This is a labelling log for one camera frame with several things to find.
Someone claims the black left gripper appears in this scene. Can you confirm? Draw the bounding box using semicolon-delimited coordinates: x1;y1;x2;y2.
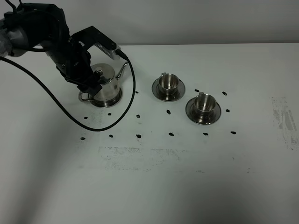
45;38;102;95

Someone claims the stainless steel teapot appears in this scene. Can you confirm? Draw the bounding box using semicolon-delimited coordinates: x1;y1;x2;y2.
78;62;128;103

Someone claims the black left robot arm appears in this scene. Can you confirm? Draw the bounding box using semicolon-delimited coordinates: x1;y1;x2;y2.
0;3;102;96

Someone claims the steel teapot saucer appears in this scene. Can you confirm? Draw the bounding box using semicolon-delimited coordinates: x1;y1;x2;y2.
91;89;122;108

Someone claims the left steel saucer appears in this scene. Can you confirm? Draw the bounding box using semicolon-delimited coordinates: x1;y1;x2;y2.
151;76;185;102

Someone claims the left steel teacup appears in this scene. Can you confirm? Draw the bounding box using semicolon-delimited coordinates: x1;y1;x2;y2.
158;73;179;94

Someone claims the steel teacup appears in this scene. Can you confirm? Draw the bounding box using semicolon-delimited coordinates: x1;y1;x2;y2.
158;73;179;94
193;92;216;112

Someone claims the right steel saucer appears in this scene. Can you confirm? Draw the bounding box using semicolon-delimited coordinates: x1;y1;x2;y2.
185;98;221;125

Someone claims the right steel teacup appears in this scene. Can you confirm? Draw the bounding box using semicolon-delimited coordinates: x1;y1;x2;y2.
193;92;216;112

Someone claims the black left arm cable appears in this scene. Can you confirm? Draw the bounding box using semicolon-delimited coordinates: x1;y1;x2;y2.
0;50;136;131

